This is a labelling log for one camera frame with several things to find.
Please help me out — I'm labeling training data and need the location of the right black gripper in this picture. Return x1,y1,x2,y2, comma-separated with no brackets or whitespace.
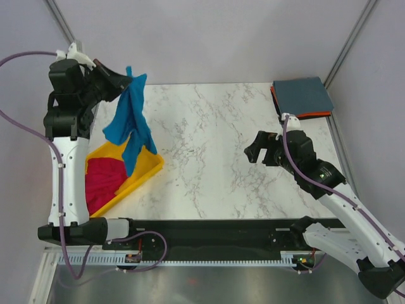
244,130,299,176

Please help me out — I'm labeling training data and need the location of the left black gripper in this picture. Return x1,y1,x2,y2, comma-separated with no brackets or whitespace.
80,60,134,108

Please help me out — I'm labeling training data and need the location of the blue t shirt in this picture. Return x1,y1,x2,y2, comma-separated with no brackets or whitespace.
103,66,158,177

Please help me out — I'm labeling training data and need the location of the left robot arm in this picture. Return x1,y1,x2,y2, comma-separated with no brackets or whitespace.
37,59,139,249

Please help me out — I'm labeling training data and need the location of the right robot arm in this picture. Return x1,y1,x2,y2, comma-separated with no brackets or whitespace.
244,130,404,299

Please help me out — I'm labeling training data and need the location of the folded orange shirt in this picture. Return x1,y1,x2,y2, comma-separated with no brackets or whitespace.
270,85,332,120

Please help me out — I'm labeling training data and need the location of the folded grey blue shirt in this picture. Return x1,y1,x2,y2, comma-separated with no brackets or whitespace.
271,77,333,118

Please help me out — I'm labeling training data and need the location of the yellow plastic bin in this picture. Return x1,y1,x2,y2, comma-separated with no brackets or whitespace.
85,142,164,218

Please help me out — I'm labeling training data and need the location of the red t shirt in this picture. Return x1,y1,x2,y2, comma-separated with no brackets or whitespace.
85,158,127,215

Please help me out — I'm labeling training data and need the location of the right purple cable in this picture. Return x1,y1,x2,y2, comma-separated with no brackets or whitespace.
281,114,405,295

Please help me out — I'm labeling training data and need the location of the purple cable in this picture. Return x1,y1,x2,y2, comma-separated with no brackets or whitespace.
0,50,168,281
281,114,405,295

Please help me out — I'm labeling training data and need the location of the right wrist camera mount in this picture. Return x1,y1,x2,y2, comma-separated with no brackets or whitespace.
281,113,302,132

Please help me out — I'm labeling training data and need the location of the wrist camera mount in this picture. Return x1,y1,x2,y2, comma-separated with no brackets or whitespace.
281,113,302,132
56,42,96,69

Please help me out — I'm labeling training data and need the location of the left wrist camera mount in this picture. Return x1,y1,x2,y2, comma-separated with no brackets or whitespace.
56,42,96,69

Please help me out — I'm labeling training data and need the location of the left aluminium corner post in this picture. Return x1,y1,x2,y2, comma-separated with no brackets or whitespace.
44,0,104,95

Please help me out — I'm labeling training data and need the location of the aluminium corner post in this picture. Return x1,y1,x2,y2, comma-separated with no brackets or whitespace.
44,0,104,95
323,0,380,89

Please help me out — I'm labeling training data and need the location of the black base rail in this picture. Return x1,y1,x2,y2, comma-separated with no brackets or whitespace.
103,217,316,262

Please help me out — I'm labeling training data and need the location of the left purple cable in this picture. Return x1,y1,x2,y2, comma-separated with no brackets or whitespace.
0,50,168,281

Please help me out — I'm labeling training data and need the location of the white slotted cable duct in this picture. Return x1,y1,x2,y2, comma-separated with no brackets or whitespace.
58,251,298,266

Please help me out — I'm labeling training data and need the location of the right aluminium corner post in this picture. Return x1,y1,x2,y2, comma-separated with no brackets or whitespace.
323,0,380,89

